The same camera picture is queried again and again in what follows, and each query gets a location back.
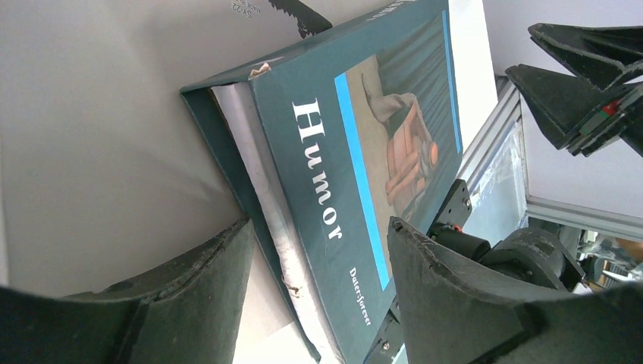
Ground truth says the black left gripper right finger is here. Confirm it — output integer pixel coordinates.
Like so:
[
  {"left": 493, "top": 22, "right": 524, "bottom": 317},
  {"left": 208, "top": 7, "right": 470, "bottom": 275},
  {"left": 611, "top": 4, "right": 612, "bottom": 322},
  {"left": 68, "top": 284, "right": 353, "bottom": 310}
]
[{"left": 388, "top": 218, "right": 642, "bottom": 363}]

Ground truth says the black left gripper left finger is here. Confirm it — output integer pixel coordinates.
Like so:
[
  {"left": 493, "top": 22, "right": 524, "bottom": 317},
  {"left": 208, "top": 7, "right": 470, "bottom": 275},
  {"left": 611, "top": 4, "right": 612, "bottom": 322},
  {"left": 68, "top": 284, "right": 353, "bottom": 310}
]
[{"left": 1, "top": 218, "right": 256, "bottom": 363}]

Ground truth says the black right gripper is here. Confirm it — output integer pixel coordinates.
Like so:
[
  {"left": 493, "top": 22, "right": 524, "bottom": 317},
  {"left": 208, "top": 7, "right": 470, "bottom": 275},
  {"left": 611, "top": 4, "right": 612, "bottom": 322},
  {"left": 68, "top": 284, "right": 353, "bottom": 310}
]
[{"left": 506, "top": 23, "right": 642, "bottom": 157}]

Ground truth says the teal Humor book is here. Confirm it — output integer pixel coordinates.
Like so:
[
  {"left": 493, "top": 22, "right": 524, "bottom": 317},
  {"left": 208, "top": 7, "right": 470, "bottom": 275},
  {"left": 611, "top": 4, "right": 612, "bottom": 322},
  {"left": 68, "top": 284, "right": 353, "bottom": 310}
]
[{"left": 180, "top": 1, "right": 463, "bottom": 363}]

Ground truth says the palm leaf cover book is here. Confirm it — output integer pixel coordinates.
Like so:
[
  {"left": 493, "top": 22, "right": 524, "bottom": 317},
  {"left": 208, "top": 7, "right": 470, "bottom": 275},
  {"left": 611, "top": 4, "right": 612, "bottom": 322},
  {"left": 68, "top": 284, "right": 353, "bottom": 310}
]
[{"left": 230, "top": 0, "right": 333, "bottom": 39}]

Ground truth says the aluminium frame rail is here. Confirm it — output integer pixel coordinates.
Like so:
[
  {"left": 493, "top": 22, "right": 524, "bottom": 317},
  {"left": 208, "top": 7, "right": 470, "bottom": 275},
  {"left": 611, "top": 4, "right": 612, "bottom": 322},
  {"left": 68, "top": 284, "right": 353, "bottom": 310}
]
[{"left": 458, "top": 77, "right": 642, "bottom": 240}]

